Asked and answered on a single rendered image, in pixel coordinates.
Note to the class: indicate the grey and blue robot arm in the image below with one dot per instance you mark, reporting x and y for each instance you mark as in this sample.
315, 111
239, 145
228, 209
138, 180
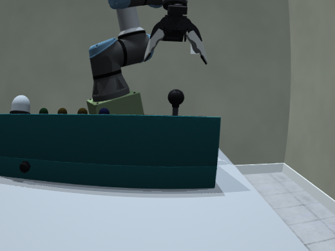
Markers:
108, 57

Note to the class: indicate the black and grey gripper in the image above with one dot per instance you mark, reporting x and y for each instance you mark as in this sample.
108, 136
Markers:
175, 28

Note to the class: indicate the dark teal control console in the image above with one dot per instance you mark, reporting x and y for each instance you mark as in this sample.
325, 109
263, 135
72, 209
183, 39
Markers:
126, 151

